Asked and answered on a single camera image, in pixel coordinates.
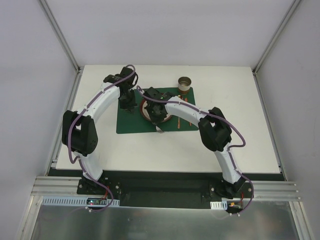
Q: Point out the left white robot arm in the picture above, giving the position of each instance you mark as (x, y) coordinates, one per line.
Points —
(79, 132)

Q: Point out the left aluminium frame post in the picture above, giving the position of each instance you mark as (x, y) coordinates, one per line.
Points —
(59, 34)

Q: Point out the left white cable duct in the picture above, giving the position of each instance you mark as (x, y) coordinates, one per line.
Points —
(67, 201)

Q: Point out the right aluminium frame post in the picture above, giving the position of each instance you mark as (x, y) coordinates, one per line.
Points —
(293, 7)

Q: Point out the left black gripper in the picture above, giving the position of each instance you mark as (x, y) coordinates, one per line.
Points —
(127, 102)

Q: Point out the aluminium front rail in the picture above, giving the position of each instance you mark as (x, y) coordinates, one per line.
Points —
(286, 191)

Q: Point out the silver fork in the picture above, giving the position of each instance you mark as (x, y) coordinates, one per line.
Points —
(159, 130)

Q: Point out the right white cable duct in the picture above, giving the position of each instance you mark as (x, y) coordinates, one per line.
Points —
(219, 205)

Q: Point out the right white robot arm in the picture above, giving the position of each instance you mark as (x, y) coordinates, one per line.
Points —
(215, 133)

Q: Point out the green placemat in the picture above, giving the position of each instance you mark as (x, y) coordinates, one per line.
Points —
(134, 122)

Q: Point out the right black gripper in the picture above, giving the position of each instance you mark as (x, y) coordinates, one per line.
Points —
(157, 113)

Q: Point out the steel cup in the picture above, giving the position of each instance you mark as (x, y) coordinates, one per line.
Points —
(184, 85)

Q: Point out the aluminium frame post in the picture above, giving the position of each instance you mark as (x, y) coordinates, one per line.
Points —
(293, 7)
(59, 34)

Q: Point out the white cable duct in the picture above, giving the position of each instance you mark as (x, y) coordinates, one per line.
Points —
(219, 205)
(67, 201)

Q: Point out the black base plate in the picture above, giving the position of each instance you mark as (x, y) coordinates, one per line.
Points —
(149, 189)

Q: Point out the red rimmed beige plate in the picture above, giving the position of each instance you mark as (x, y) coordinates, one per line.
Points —
(145, 113)

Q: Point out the copper spoon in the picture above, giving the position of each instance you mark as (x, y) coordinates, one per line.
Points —
(178, 120)

